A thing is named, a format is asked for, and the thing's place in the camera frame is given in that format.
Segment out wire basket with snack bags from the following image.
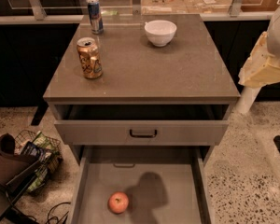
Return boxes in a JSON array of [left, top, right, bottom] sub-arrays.
[[15, 130, 63, 194]]

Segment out grey drawer cabinet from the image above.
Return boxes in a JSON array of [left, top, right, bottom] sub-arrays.
[[44, 14, 239, 159]]

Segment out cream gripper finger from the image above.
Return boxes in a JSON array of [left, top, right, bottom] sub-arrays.
[[238, 32, 280, 88]]

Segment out white ceramic bowl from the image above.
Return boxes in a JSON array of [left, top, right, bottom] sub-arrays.
[[145, 20, 177, 47]]

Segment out gold soda can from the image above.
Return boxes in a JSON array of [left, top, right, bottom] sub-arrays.
[[77, 37, 103, 79]]

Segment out grey middle drawer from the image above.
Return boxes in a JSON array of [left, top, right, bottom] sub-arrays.
[[66, 147, 215, 224]]

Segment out black floor cable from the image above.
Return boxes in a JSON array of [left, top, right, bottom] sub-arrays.
[[45, 202, 72, 224]]

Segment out grey top drawer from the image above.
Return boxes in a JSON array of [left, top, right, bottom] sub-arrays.
[[55, 105, 228, 146]]

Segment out blue energy drink can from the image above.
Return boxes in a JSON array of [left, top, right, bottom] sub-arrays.
[[86, 0, 104, 34]]

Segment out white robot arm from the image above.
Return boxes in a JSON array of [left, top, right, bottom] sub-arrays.
[[238, 6, 280, 88]]

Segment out red apple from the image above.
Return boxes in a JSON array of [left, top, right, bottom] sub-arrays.
[[108, 191, 129, 214]]

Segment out brown chair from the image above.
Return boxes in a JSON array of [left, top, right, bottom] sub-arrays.
[[0, 133, 40, 220]]

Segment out white diagonal pole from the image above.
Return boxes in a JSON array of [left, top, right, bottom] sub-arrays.
[[235, 87, 260, 114]]

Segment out grey drawer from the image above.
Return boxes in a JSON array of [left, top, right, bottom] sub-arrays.
[[66, 147, 215, 224], [55, 105, 228, 146]]

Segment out cardboard box left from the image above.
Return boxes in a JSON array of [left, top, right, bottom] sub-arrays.
[[141, 0, 188, 14]]

